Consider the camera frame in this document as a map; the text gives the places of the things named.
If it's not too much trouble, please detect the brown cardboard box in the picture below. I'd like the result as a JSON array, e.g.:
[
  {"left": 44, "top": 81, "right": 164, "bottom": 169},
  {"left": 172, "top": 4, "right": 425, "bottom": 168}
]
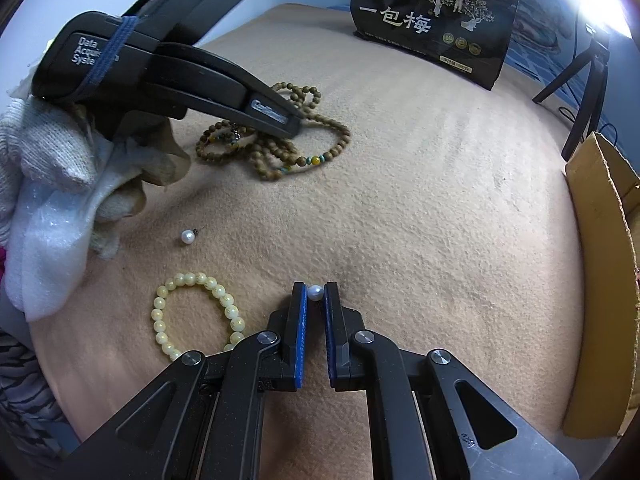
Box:
[{"left": 563, "top": 132, "right": 639, "bottom": 439}]

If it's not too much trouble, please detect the cream bead bracelet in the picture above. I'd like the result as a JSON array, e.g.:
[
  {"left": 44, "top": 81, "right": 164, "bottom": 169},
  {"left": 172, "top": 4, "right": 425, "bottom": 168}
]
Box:
[{"left": 150, "top": 271, "right": 248, "bottom": 362}]

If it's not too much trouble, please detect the left gloved hand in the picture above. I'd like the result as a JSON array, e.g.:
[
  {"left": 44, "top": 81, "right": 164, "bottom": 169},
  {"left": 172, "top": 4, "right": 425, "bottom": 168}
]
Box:
[{"left": 1, "top": 96, "right": 190, "bottom": 322}]

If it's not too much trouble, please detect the tan blanket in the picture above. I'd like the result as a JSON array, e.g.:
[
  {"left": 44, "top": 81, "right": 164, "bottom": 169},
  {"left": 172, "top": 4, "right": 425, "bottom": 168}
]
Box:
[{"left": 30, "top": 4, "right": 584, "bottom": 439}]

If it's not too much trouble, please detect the black power cable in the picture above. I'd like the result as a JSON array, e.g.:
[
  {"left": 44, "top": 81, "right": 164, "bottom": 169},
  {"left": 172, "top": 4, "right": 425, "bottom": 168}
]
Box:
[{"left": 556, "top": 104, "right": 622, "bottom": 154}]

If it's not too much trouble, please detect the long brown bead necklace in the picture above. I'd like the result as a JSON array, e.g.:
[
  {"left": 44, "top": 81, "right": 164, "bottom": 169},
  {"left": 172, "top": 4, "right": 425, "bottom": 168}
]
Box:
[{"left": 194, "top": 81, "right": 353, "bottom": 182}]

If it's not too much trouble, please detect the white pearl earring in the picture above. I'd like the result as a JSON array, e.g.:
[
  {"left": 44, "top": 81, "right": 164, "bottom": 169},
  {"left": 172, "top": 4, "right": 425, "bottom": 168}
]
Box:
[
  {"left": 307, "top": 285, "right": 324, "bottom": 302},
  {"left": 180, "top": 228, "right": 205, "bottom": 246}
]

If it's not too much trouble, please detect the black tripod stand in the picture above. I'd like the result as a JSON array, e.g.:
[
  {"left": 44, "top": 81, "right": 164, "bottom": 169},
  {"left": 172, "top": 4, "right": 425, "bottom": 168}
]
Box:
[{"left": 531, "top": 22, "right": 612, "bottom": 162}]

